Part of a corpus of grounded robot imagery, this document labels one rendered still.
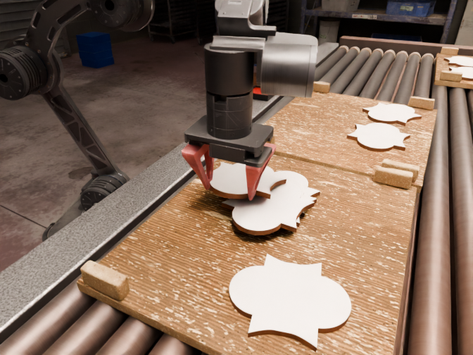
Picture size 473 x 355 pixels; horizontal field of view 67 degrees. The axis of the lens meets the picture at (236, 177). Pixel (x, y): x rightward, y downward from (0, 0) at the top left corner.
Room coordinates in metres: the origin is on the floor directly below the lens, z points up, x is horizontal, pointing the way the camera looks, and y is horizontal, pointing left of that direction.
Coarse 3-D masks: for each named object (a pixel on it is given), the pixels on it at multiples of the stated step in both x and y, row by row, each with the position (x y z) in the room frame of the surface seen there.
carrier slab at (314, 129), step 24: (312, 96) 0.97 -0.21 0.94; (336, 96) 0.97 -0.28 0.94; (288, 120) 0.80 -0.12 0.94; (312, 120) 0.80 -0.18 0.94; (336, 120) 0.80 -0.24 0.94; (360, 120) 0.80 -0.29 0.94; (432, 120) 0.80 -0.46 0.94; (288, 144) 0.67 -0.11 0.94; (312, 144) 0.67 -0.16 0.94; (336, 144) 0.67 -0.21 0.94; (408, 144) 0.67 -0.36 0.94; (336, 168) 0.58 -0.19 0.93; (360, 168) 0.57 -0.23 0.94
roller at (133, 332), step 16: (368, 48) 1.66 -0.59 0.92; (352, 64) 1.38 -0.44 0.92; (336, 80) 1.18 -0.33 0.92; (128, 320) 0.26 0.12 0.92; (112, 336) 0.24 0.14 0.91; (128, 336) 0.24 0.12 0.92; (144, 336) 0.25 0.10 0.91; (112, 352) 0.22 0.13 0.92; (128, 352) 0.22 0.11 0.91; (144, 352) 0.24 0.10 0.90
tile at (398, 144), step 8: (360, 128) 0.73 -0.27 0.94; (368, 128) 0.73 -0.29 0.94; (376, 128) 0.73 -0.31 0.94; (384, 128) 0.73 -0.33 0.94; (392, 128) 0.73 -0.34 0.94; (352, 136) 0.69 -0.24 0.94; (360, 136) 0.69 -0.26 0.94; (368, 136) 0.69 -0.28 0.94; (376, 136) 0.69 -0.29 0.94; (384, 136) 0.69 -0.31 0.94; (392, 136) 0.69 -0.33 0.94; (400, 136) 0.69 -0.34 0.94; (408, 136) 0.70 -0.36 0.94; (360, 144) 0.66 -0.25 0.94; (368, 144) 0.65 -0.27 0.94; (376, 144) 0.65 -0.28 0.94; (384, 144) 0.65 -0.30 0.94; (392, 144) 0.65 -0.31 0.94; (400, 144) 0.65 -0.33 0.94
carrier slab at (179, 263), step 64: (192, 192) 0.49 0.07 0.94; (320, 192) 0.49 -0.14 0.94; (384, 192) 0.49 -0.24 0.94; (128, 256) 0.34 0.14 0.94; (192, 256) 0.34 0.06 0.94; (256, 256) 0.34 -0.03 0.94; (320, 256) 0.34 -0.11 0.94; (384, 256) 0.34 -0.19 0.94; (192, 320) 0.25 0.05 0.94; (384, 320) 0.25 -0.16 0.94
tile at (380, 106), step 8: (384, 104) 0.88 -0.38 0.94; (392, 104) 0.88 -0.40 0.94; (400, 104) 0.88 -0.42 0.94; (368, 112) 0.84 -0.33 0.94; (376, 112) 0.83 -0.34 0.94; (384, 112) 0.83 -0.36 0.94; (392, 112) 0.83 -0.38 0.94; (400, 112) 0.83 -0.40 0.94; (408, 112) 0.83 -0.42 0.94; (376, 120) 0.79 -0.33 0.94; (384, 120) 0.78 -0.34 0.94; (392, 120) 0.78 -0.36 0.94; (400, 120) 0.77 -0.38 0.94; (408, 120) 0.79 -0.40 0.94
